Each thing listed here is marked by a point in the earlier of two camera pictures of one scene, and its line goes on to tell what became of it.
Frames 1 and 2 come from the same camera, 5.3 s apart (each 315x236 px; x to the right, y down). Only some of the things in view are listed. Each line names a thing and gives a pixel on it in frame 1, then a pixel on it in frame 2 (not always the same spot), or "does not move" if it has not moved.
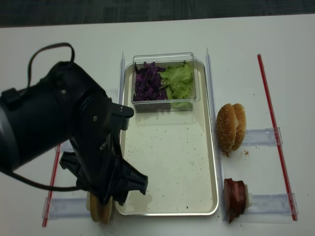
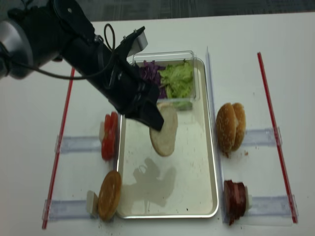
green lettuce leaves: [178, 80] does not move
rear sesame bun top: [240, 115] does not move
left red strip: [55, 163] does not move
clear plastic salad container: [165, 82] does not move
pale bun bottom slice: [107, 211] → [164, 140]
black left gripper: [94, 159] → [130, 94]
